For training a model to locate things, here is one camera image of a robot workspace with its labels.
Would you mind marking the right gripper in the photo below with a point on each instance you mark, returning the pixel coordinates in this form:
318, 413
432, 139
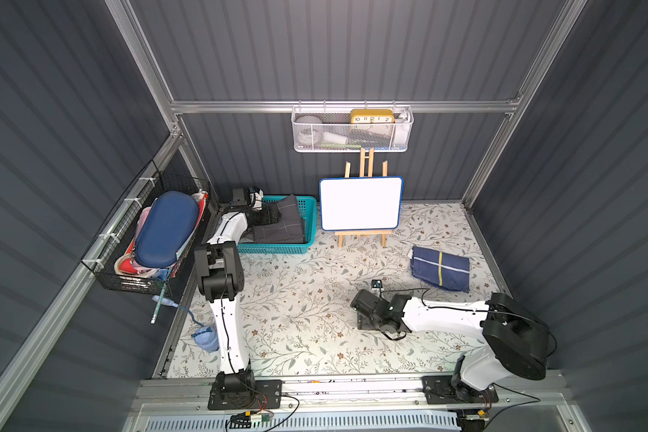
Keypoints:
364, 304

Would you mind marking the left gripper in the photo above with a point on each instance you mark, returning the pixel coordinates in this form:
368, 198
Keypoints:
270, 214

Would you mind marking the dark checked pillowcase front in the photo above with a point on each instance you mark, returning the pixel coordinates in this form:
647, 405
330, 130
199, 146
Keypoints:
289, 229

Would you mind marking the navy yellow striped pillowcase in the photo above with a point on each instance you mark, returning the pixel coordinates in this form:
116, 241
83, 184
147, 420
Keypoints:
441, 269

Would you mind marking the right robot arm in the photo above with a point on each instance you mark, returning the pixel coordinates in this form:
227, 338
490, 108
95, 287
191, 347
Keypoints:
514, 342

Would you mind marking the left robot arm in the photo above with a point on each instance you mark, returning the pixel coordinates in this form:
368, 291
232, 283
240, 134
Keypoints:
220, 277

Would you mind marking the teal plastic laundry basket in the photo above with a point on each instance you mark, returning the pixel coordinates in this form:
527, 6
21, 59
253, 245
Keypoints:
308, 208

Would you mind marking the blue framed whiteboard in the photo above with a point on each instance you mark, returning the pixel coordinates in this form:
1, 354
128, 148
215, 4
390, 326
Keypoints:
361, 203

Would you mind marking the white tape roll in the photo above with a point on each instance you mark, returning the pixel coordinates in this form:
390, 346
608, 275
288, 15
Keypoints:
308, 130

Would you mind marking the yellow alarm clock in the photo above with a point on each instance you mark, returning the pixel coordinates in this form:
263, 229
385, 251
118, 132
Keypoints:
372, 116

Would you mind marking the blue cloth bundle on floor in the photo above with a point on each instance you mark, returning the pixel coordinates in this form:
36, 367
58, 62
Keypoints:
207, 339

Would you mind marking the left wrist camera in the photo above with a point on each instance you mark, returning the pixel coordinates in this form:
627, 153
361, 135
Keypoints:
256, 195

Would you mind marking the white wire wall basket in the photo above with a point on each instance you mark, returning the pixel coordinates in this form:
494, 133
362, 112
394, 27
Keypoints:
339, 135

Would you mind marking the black wire side basket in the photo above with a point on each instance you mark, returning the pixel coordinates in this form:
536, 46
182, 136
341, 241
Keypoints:
113, 261

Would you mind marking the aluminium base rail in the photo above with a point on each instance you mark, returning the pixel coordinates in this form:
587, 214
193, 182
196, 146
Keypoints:
348, 392

